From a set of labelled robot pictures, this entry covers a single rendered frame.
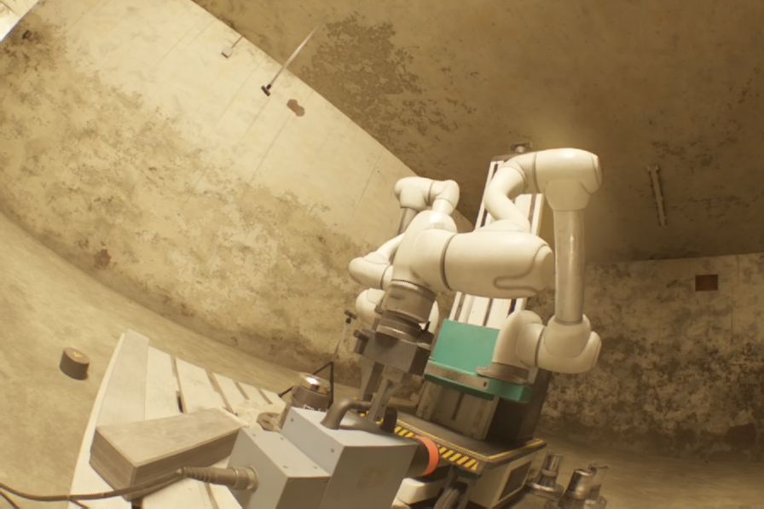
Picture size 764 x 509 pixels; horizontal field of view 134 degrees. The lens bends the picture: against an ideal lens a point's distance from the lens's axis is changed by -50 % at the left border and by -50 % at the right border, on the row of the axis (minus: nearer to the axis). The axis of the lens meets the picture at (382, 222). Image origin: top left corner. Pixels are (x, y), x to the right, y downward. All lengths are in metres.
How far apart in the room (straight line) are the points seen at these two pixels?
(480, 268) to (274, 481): 0.42
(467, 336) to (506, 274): 1.00
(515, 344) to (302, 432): 0.85
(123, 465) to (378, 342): 0.49
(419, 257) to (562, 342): 0.70
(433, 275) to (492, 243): 0.12
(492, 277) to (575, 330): 0.67
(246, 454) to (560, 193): 0.95
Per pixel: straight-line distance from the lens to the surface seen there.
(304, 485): 0.48
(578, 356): 1.16
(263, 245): 3.38
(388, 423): 0.66
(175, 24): 4.02
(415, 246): 0.57
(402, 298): 0.56
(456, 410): 1.53
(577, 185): 0.97
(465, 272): 0.51
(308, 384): 1.06
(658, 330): 5.52
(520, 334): 1.21
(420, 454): 0.74
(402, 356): 0.55
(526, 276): 0.49
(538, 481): 2.09
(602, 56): 2.87
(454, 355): 1.48
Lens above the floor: 0.56
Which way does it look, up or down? 21 degrees up
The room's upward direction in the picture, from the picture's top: 22 degrees clockwise
